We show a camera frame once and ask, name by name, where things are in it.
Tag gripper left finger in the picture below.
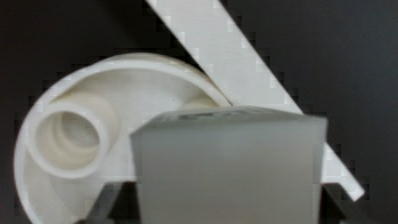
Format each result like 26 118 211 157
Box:
74 182 140 224

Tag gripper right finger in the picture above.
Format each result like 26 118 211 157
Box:
318 183 380 224

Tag white round stool seat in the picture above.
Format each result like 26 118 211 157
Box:
14 53 229 224

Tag white stool leg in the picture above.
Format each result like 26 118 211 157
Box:
131 107 327 224

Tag white right fence bar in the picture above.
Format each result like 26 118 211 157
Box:
144 0 366 203

